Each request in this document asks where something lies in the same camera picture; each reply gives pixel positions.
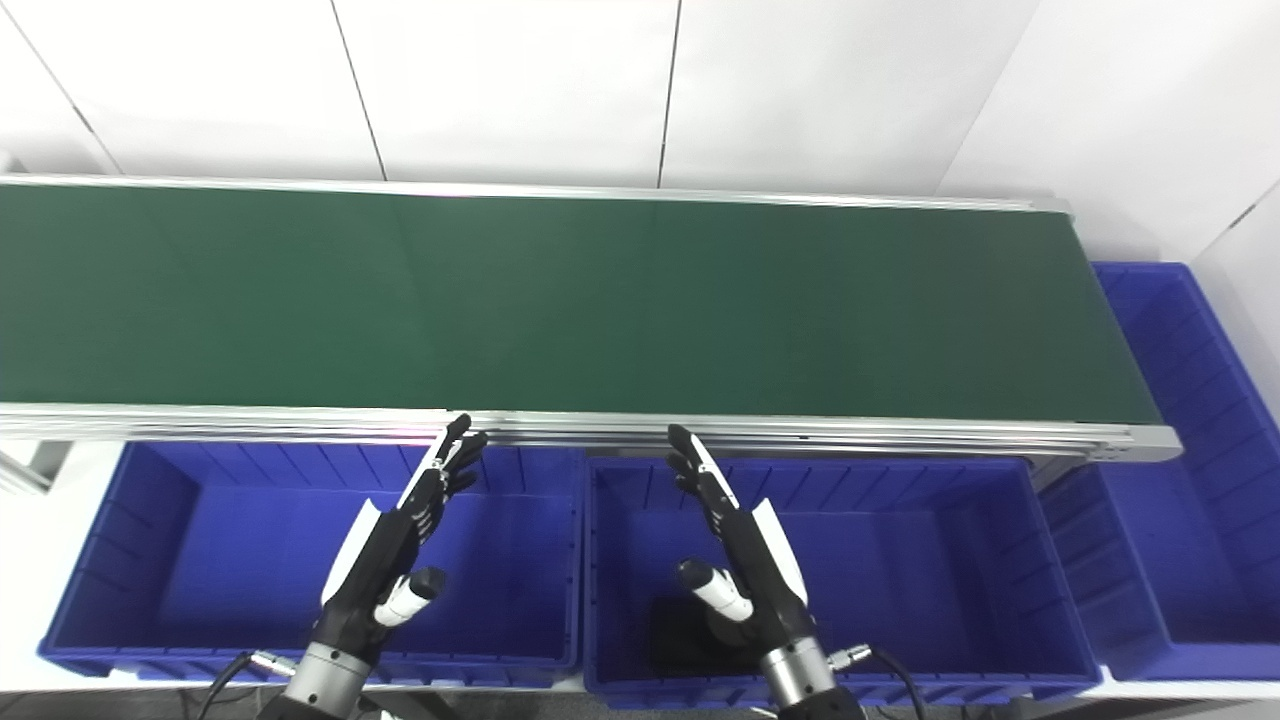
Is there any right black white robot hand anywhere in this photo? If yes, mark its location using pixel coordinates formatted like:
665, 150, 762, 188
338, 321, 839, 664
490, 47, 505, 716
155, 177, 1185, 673
667, 425, 816, 661

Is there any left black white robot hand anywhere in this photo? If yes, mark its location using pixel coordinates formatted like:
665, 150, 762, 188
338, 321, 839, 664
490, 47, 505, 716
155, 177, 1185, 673
315, 413, 489, 661

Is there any black cylinder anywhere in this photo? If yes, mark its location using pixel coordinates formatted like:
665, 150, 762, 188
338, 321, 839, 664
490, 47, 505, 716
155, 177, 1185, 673
650, 597, 771, 676

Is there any blue plastic bin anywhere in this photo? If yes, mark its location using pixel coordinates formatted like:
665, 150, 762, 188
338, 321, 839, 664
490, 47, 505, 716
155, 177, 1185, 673
38, 440, 586, 689
1035, 262, 1280, 683
580, 455, 1103, 709

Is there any aluminium conveyor leg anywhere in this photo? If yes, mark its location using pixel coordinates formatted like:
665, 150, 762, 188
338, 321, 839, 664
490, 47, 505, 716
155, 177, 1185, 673
0, 440, 73, 496
1030, 455, 1086, 491

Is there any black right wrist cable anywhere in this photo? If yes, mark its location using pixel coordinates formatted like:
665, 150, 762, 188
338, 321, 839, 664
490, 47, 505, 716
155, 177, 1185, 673
828, 645, 931, 720

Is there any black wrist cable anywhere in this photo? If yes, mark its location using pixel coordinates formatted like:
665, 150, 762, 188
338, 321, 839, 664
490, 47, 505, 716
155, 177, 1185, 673
197, 650, 301, 720
828, 645, 931, 720

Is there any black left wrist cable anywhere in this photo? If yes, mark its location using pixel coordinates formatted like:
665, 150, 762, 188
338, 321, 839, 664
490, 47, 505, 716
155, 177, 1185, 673
197, 650, 301, 720

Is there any green conveyor belt aluminium frame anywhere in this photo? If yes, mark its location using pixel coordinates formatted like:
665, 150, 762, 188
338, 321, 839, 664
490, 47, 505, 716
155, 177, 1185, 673
0, 150, 1184, 463

